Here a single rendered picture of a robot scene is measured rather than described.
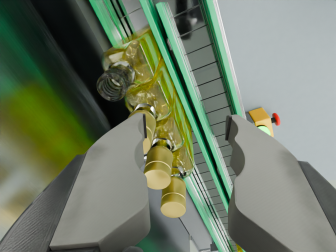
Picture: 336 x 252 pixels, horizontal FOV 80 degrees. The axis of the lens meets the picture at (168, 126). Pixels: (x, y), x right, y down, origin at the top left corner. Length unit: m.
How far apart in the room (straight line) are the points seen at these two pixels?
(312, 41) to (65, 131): 0.62
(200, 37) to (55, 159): 0.34
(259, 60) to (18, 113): 0.56
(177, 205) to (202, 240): 0.65
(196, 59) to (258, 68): 0.23
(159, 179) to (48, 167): 0.14
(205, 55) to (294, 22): 0.27
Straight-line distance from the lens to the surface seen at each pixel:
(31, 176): 0.28
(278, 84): 0.68
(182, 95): 0.40
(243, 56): 0.62
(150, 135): 0.22
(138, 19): 0.46
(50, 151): 0.30
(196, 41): 0.46
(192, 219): 0.81
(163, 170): 0.24
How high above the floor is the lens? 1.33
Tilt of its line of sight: 58 degrees down
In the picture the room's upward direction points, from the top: 174 degrees counter-clockwise
